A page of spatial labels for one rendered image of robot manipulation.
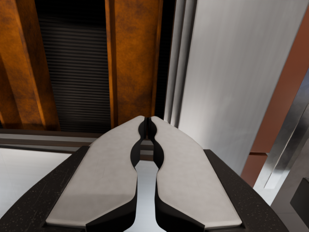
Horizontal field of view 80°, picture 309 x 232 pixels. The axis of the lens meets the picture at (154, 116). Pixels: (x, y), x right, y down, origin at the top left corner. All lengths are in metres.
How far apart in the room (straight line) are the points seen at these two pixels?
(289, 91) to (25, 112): 0.45
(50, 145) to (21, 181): 0.06
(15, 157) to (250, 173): 0.31
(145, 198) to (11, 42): 0.34
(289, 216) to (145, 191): 2.05
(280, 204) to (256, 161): 1.77
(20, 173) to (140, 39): 0.26
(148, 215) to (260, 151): 0.18
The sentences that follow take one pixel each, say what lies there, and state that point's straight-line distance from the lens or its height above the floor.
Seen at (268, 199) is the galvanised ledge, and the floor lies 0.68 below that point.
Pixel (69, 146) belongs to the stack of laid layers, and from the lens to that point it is 0.26.
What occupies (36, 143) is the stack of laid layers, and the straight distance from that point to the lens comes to 0.27.
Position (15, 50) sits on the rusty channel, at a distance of 0.42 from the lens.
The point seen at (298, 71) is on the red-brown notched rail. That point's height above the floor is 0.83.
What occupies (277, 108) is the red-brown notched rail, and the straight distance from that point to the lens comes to 0.26.
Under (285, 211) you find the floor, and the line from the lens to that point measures 2.17.
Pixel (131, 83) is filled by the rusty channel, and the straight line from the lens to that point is 0.36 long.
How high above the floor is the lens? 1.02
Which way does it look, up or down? 61 degrees down
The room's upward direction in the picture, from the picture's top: 178 degrees clockwise
